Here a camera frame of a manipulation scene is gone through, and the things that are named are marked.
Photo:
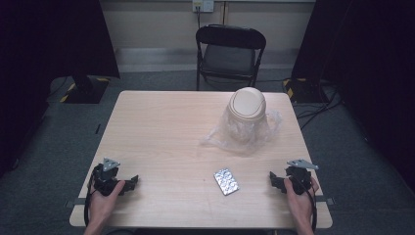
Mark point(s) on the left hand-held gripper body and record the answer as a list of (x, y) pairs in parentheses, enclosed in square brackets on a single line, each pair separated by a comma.
[(105, 182)]

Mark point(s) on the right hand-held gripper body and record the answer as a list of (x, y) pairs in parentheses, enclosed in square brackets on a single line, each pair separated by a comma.
[(298, 179)]

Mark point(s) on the person's left hand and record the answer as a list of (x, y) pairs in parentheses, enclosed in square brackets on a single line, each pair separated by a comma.
[(103, 204)]

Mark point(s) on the person's right hand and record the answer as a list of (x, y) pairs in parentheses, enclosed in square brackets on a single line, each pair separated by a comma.
[(300, 204)]

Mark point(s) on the silver blister pack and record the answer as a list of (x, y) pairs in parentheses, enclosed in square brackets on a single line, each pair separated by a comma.
[(226, 181)]

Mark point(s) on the clear plastic bag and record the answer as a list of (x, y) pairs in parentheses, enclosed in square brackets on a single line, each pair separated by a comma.
[(225, 140)]

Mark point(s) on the black striped stand base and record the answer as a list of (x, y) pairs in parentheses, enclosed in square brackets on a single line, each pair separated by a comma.
[(301, 89), (86, 91)]

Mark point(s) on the black folding chair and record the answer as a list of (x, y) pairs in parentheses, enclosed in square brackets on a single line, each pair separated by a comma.
[(230, 58)]

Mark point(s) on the black curtain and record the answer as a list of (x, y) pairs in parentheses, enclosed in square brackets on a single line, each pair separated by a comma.
[(49, 49), (365, 65)]

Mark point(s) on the grey table edge bracket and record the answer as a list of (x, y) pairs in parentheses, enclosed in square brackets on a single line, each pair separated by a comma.
[(73, 203), (324, 200)]

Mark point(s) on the white wall socket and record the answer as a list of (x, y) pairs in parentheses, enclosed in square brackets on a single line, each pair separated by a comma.
[(203, 5)]

